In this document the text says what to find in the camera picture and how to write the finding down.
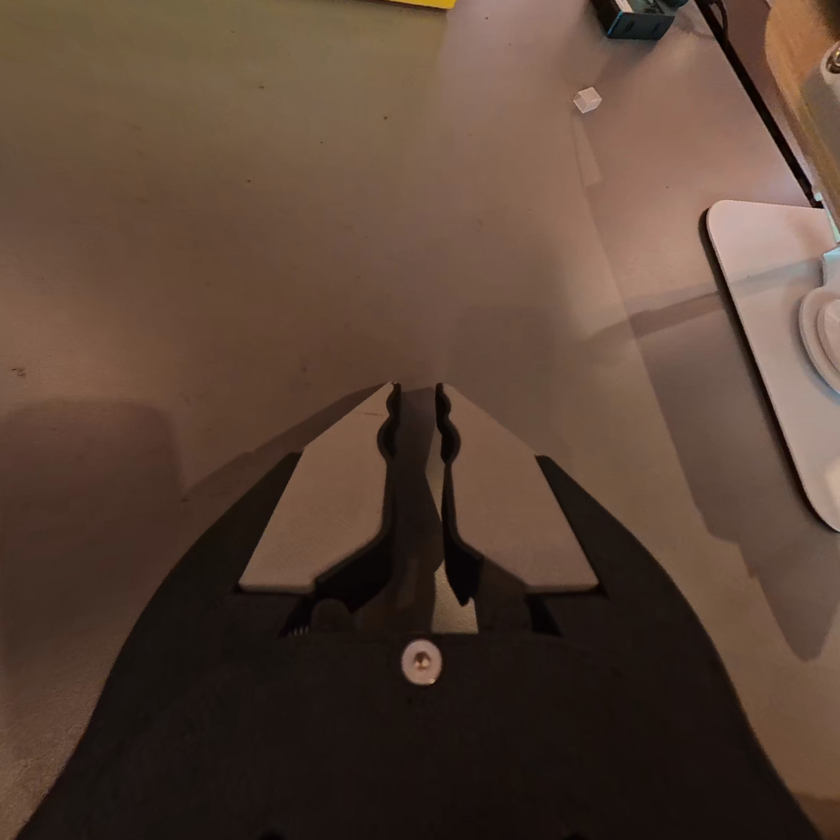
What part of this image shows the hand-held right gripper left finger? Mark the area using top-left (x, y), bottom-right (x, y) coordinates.
top-left (238, 382), bottom-right (403, 614)

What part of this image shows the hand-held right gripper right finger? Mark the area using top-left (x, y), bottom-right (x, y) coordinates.
top-left (434, 382), bottom-right (599, 606)

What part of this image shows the thin black charger cable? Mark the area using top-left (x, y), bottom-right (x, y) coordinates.
top-left (696, 0), bottom-right (826, 209)

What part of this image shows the black camera battery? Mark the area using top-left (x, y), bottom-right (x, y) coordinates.
top-left (591, 0), bottom-right (677, 40)

